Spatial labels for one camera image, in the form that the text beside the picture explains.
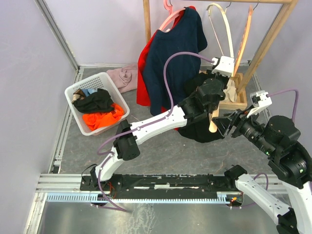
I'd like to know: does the pink hanger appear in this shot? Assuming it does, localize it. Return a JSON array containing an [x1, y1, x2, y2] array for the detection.
[[159, 0, 185, 33]]

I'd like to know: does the aluminium frame rail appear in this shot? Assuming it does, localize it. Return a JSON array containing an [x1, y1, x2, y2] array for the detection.
[[23, 65, 312, 234]]

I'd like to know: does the white plastic basket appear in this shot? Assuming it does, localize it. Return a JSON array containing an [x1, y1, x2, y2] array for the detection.
[[64, 72, 130, 136]]

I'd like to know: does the red t shirt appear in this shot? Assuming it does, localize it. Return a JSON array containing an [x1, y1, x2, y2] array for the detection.
[[136, 6, 200, 112]]

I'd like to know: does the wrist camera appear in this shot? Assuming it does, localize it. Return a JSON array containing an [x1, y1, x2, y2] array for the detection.
[[247, 90, 272, 118], [212, 56, 234, 77]]

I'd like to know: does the peach hanger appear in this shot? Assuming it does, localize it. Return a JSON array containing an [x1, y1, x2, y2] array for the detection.
[[233, 1, 260, 77]]

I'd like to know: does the blue cable duct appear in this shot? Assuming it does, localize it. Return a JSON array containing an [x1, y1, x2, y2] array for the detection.
[[45, 191, 232, 204]]

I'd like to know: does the pink cloth on floor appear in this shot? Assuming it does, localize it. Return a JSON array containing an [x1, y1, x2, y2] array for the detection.
[[106, 63, 138, 93]]

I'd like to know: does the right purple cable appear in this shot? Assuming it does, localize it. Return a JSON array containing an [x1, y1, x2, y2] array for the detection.
[[230, 89, 300, 209]]

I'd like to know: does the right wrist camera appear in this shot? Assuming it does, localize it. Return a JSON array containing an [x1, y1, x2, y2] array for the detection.
[[247, 90, 272, 118]]

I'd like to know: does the black t shirt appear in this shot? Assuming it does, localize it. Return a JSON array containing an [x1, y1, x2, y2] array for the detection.
[[177, 73, 224, 143], [72, 88, 113, 114]]

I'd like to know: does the corner aluminium profile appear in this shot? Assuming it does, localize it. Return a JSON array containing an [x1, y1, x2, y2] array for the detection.
[[35, 0, 79, 70]]

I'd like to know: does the cream hanger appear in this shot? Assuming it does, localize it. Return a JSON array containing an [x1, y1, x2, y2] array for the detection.
[[206, 1, 235, 59], [209, 80, 237, 133]]

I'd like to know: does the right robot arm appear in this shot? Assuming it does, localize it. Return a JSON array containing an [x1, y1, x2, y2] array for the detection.
[[212, 109, 312, 234]]

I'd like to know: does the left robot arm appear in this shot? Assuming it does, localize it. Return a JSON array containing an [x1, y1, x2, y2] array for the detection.
[[90, 68, 232, 190]]

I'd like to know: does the wooden clothes rack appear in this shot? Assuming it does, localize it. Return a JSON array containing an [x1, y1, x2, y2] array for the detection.
[[143, 0, 299, 110]]

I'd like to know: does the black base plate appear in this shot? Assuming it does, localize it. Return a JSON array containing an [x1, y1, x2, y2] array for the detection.
[[79, 173, 244, 198]]

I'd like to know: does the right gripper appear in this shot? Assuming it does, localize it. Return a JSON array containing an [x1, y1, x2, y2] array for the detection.
[[210, 103, 276, 156]]

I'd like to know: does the beige cloth in rack base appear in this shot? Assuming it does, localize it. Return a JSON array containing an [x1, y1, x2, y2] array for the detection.
[[196, 70, 237, 102]]

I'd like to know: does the orange t shirt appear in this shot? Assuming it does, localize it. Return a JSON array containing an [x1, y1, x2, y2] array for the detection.
[[82, 103, 125, 131]]

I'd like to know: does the navy blue t shirt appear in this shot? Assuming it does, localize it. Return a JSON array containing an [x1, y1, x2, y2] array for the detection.
[[141, 6, 208, 117]]

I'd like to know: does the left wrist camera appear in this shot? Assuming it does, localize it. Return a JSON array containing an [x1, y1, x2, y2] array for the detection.
[[212, 56, 234, 77]]

